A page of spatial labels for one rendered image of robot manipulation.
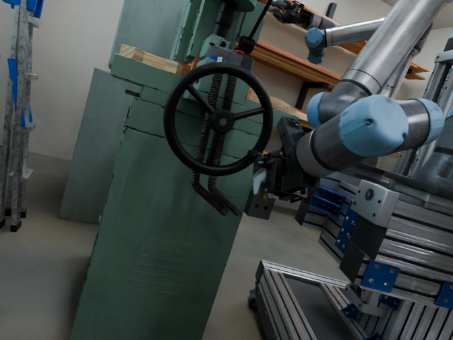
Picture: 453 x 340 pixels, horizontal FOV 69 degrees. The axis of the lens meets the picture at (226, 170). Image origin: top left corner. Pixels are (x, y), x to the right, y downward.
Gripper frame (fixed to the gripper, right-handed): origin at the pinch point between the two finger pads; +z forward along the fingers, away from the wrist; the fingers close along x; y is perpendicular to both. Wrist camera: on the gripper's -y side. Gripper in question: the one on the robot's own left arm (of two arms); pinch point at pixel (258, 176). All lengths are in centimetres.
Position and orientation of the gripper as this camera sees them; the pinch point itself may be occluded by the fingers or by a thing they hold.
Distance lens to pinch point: 72.8
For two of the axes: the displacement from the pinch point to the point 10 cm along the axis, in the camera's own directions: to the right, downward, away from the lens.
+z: -3.8, 2.8, 8.8
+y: -1.3, 9.3, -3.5
